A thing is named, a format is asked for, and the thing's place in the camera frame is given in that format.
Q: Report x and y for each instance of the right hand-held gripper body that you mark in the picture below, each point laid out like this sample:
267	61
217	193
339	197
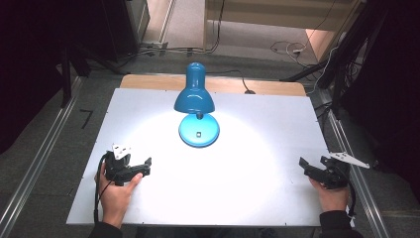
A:
336	175

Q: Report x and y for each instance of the light wooden furniture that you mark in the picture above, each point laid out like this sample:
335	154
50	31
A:
280	13

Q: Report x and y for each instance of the person's right hand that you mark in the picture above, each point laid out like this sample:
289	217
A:
332	198

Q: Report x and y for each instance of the aluminium floor rail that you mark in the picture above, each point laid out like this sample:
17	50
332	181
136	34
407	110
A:
356	185
39	158

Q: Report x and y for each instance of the person's left hand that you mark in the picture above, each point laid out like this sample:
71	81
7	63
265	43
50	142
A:
115	198

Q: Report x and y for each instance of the wooden table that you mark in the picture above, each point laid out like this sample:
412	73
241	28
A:
158	82

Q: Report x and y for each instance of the blue desk lamp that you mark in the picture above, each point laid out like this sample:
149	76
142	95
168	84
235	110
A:
194	99

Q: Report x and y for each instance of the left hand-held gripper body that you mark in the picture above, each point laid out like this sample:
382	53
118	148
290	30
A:
118	167

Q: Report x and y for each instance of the dark cabinet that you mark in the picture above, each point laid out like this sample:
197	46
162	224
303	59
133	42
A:
122	26

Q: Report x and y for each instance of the black metal stand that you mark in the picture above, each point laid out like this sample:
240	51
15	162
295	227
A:
343	66
66	79

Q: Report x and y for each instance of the dark curtain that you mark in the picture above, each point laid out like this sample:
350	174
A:
29	59
393	82

